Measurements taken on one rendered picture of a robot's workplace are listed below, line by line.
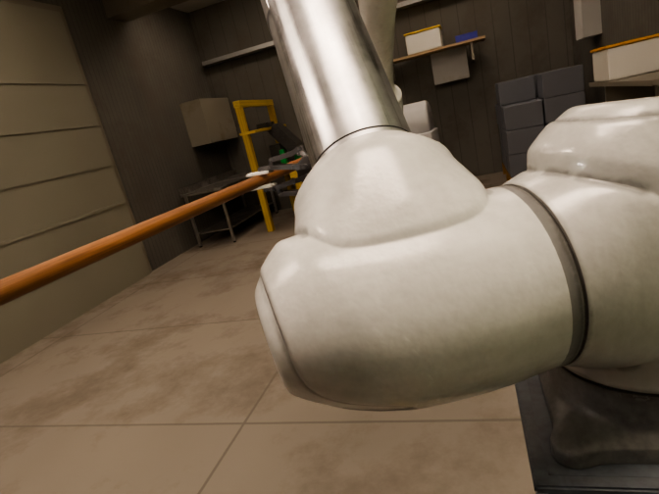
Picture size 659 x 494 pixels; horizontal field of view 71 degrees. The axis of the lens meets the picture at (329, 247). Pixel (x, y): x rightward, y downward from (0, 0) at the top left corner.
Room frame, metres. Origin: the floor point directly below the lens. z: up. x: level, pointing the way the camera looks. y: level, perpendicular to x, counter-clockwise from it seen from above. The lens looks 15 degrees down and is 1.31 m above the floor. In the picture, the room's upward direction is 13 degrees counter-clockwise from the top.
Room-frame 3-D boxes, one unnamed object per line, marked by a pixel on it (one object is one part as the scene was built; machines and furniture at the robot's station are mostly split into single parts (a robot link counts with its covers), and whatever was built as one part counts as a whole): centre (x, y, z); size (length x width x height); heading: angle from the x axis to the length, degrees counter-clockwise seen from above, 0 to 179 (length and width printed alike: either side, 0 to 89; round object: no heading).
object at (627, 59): (3.40, -2.38, 1.25); 0.42 x 0.35 x 0.24; 161
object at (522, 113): (5.88, -2.93, 0.63); 1.28 x 0.87 x 1.27; 161
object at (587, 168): (0.36, -0.24, 1.17); 0.18 x 0.16 x 0.22; 95
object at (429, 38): (6.66, -1.89, 2.01); 0.49 x 0.41 x 0.27; 71
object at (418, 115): (6.24, -1.45, 0.63); 0.65 x 0.54 x 1.26; 157
